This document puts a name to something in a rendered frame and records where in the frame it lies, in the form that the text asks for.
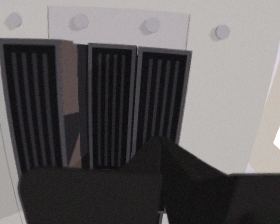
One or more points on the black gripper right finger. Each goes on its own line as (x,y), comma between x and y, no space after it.
(191,196)

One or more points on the grey open rack frame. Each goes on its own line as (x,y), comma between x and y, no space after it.
(234,46)

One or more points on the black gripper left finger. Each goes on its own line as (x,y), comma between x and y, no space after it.
(63,195)

